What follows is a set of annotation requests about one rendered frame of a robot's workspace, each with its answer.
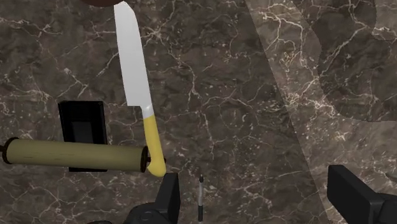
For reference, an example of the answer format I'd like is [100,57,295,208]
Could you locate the dark brown round object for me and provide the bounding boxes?
[81,0,125,8]

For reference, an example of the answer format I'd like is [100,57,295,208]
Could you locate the yellow-handled kitchen knife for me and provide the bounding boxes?
[113,1,167,178]

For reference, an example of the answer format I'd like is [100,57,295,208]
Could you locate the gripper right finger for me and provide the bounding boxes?
[326,164,397,224]

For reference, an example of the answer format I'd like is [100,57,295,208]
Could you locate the wooden rolling pin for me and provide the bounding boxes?
[0,137,167,174]

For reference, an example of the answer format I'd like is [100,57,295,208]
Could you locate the black rectangular box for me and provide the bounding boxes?
[57,100,109,172]

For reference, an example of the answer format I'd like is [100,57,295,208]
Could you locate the grey and black pen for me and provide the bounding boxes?
[197,174,204,224]

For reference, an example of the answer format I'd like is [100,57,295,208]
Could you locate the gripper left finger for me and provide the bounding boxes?
[87,172,181,224]

